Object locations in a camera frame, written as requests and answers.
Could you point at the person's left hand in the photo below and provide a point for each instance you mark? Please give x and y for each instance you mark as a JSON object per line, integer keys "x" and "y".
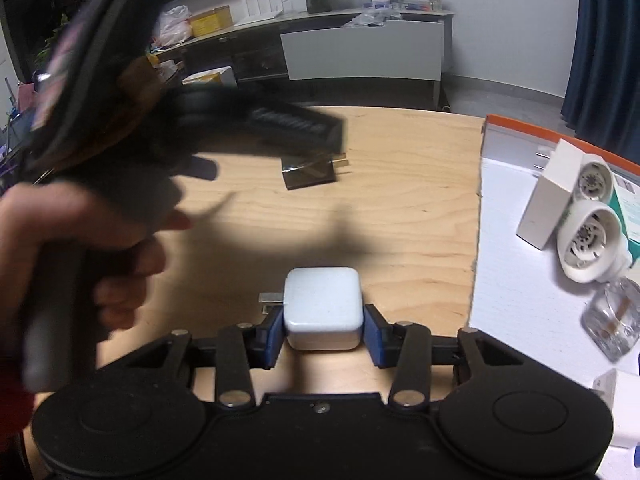
{"x": 50, "y": 215}

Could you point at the white plug-in device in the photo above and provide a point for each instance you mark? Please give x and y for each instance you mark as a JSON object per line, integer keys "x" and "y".
{"x": 595, "y": 180}
{"x": 590, "y": 240}

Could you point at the white router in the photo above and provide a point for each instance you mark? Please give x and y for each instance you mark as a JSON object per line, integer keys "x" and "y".
{"x": 262, "y": 7}

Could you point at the orange and white box lid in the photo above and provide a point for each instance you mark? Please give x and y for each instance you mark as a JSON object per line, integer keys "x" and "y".
{"x": 520, "y": 300}

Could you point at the clear plastic bag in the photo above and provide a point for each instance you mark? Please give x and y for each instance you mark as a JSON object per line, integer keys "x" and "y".
{"x": 372, "y": 19}

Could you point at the white charger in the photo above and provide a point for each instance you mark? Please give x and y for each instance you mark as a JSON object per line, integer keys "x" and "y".
{"x": 322, "y": 305}

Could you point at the toothpick jar with blue lid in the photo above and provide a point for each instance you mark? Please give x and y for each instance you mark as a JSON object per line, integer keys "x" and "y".
{"x": 612, "y": 320}

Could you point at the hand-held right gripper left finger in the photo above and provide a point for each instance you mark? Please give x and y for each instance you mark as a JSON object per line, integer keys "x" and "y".
{"x": 272, "y": 337}

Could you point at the grey television cabinet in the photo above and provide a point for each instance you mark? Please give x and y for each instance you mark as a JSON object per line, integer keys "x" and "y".
{"x": 250, "y": 57}

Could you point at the small white box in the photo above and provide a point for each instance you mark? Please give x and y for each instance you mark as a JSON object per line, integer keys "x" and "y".
{"x": 545, "y": 200}

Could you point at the white power adapter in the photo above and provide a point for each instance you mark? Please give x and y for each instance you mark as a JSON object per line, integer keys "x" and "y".
{"x": 622, "y": 405}

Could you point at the cardboard box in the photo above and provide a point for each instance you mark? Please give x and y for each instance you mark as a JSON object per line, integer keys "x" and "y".
{"x": 210, "y": 79}

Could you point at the white and red plastic bag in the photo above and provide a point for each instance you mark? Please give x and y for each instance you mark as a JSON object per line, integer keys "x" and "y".
{"x": 174, "y": 26}

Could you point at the dark blue curtain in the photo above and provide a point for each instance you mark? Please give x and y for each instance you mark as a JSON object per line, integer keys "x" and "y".
{"x": 605, "y": 45}

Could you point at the yellow box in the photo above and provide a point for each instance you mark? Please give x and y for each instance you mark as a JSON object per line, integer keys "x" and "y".
{"x": 210, "y": 21}

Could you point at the leafy green plant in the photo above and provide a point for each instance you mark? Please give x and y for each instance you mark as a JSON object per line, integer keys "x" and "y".
{"x": 52, "y": 42}

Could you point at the pile of small boxes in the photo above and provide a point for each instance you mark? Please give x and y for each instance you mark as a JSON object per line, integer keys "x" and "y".
{"x": 400, "y": 4}

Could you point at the teal and white box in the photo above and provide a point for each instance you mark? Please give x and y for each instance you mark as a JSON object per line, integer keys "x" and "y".
{"x": 631, "y": 220}

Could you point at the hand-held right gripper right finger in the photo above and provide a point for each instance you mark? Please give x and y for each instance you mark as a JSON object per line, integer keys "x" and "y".
{"x": 377, "y": 336}

